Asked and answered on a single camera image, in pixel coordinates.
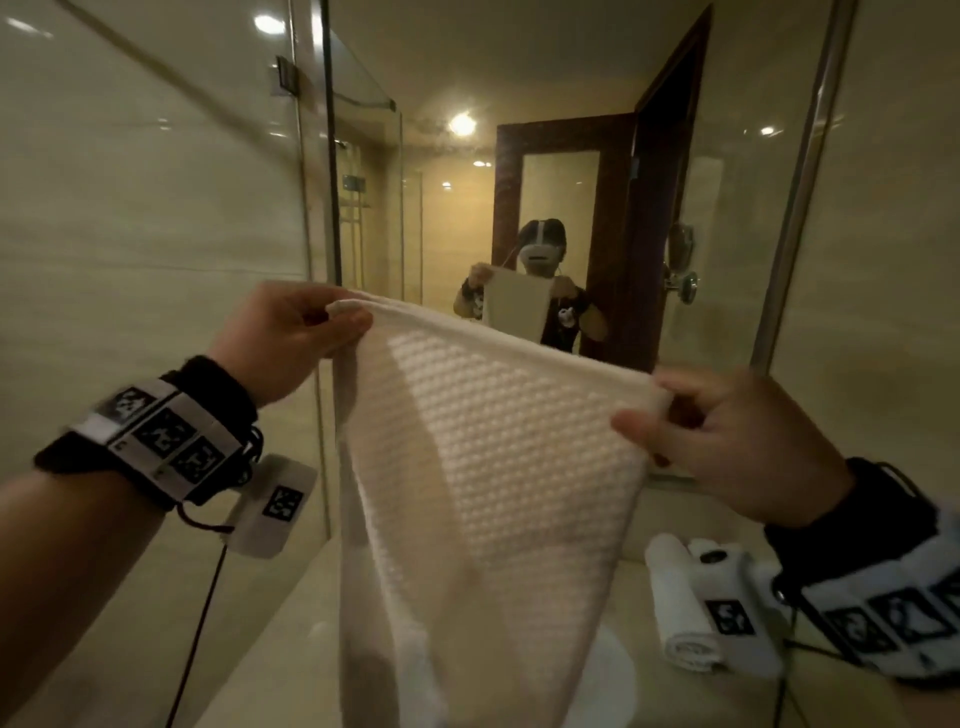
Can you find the black right wristband white tags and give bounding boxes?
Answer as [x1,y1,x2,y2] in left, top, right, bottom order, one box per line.
[764,457,960,688]

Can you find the metal framed wall mirror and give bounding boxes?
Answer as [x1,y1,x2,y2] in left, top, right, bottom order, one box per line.
[318,0,860,493]

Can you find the person's right forearm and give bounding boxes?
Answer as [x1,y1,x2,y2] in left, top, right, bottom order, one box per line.
[892,674,960,728]

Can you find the person's left hand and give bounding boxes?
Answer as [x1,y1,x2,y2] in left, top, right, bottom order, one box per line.
[208,281,374,410]

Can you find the white patterned sink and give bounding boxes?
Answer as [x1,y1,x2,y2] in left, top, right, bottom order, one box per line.
[562,626,639,728]

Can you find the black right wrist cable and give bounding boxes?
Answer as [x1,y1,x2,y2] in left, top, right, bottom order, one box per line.
[772,607,849,728]

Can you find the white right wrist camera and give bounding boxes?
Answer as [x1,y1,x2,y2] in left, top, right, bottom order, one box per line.
[686,539,785,680]

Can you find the person's right hand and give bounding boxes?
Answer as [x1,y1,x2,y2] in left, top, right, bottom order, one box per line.
[611,367,856,530]

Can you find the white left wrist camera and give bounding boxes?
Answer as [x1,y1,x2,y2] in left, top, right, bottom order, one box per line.
[224,453,319,560]

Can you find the white waffle towel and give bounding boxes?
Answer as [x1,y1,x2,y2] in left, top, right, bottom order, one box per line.
[326,290,673,728]
[644,532,725,673]

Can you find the black left wristband white tags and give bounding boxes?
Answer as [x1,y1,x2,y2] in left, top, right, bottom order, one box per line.
[33,356,264,511]

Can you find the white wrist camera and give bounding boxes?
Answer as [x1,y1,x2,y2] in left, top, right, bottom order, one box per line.
[224,453,319,560]
[686,539,785,680]

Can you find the black wristband white tags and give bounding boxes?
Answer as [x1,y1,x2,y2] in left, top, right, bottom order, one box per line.
[33,356,264,511]
[764,457,960,688]

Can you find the person's left forearm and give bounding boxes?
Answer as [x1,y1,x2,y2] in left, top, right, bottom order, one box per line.
[0,468,166,721]

